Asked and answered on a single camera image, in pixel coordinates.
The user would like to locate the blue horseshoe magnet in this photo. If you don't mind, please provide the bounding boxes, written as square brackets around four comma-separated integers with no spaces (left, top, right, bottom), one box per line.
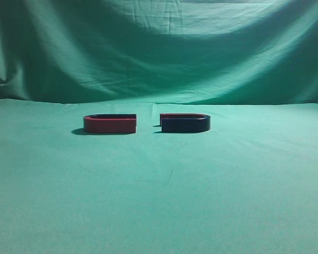
[160,113,211,133]

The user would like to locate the left red horseshoe magnet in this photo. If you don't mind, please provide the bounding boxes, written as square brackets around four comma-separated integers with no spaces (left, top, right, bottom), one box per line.
[83,114,137,134]

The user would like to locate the green cloth backdrop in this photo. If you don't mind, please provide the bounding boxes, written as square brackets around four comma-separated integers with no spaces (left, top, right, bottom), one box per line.
[0,1,318,253]

